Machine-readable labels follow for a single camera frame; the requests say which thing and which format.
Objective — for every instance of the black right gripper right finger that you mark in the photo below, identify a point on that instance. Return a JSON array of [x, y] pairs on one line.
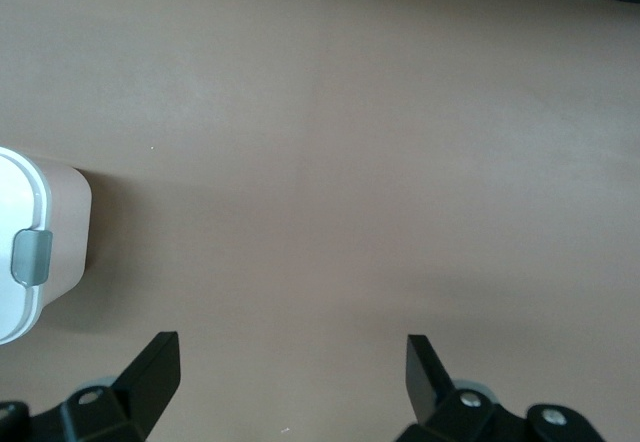
[[425, 387]]

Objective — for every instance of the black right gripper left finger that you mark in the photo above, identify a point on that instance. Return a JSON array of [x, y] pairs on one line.
[[150, 377]]

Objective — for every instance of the white box lid grey clips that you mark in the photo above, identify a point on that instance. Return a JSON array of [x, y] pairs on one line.
[[10, 202]]

